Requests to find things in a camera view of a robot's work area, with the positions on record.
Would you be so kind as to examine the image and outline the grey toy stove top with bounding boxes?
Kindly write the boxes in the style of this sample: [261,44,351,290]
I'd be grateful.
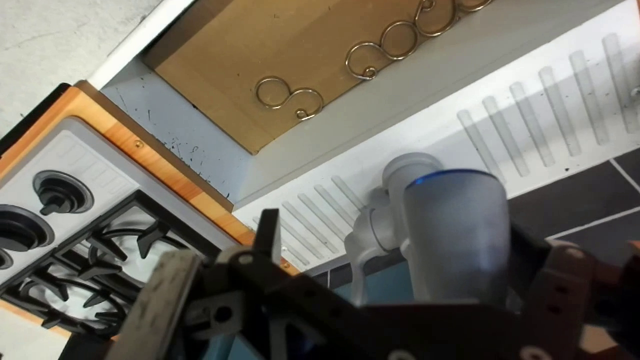
[0,116,243,340]

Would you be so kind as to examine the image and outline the wooden stove counter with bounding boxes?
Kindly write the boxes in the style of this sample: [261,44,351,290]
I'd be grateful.
[0,78,303,344]

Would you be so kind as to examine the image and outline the blue plastic bin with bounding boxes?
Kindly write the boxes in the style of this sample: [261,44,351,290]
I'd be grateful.
[198,258,418,360]

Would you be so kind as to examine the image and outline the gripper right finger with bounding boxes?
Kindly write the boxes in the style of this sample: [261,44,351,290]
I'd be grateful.
[523,238,640,360]

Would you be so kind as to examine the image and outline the white toy sink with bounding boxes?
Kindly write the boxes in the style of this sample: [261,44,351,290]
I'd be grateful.
[88,0,640,276]

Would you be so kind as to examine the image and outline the brass wire ring pair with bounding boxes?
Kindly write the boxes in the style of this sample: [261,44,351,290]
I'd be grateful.
[342,18,421,85]
[412,0,495,41]
[254,74,327,125]

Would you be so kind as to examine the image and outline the brown pegboard with hooks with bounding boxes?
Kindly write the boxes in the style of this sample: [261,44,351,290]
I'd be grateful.
[151,0,495,159]

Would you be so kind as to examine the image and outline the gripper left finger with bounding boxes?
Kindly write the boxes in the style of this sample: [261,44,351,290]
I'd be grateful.
[104,249,207,360]

